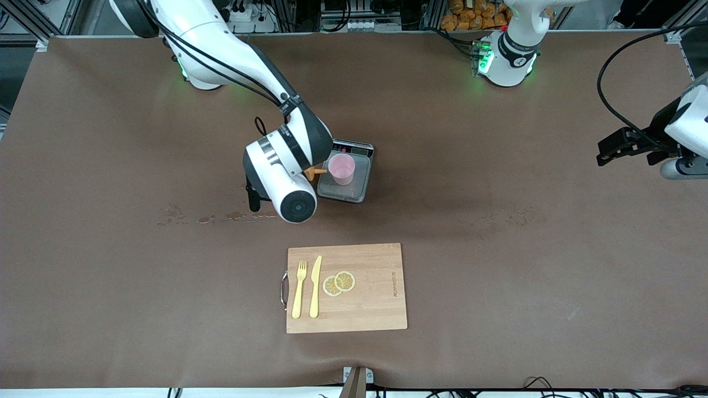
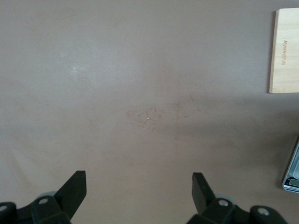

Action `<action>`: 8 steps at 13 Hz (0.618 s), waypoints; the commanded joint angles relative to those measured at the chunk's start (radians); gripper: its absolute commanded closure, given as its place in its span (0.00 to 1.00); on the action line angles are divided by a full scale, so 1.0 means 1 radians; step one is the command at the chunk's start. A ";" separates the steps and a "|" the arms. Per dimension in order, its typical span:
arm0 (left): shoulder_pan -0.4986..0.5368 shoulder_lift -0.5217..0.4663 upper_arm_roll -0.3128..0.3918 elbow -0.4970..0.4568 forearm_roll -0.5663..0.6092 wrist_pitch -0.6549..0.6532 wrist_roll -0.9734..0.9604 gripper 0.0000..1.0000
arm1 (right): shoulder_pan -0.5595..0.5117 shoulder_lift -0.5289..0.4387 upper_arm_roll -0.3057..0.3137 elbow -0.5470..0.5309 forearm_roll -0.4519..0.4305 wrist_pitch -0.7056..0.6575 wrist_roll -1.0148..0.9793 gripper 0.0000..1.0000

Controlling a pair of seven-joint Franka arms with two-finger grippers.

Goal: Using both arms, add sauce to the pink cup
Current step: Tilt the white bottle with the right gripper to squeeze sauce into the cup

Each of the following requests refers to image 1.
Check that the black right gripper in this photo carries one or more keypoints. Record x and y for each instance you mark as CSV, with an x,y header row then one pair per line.
x,y
253,197

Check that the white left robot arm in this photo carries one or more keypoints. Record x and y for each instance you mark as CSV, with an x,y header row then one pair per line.
x,y
511,55

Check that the bag of orange snacks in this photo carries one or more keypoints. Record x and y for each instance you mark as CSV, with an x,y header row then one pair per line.
x,y
470,16

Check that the lemon slice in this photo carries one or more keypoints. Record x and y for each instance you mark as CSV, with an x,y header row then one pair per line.
x,y
345,281
329,287

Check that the yellow plastic knife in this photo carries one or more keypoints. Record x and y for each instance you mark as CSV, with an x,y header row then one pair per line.
x,y
315,287

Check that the squeeze bottle with orange cap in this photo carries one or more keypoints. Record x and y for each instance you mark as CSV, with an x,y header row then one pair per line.
x,y
314,173

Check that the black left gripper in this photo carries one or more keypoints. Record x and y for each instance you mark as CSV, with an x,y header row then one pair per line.
x,y
659,132

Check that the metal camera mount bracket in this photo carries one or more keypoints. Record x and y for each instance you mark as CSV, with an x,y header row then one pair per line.
x,y
357,384

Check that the yellow plastic fork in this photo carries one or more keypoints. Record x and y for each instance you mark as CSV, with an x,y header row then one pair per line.
x,y
298,293

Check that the silver digital kitchen scale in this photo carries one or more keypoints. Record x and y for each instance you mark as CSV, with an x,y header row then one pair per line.
x,y
359,188

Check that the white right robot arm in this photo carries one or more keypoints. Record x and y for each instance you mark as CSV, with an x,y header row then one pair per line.
x,y
221,38

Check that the white power strip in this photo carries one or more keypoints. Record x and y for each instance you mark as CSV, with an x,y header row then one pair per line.
x,y
249,16

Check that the wooden cutting board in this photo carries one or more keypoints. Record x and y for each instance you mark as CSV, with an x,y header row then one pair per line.
x,y
376,298

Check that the pink plastic cup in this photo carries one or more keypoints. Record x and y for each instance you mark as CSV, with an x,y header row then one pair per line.
x,y
342,168

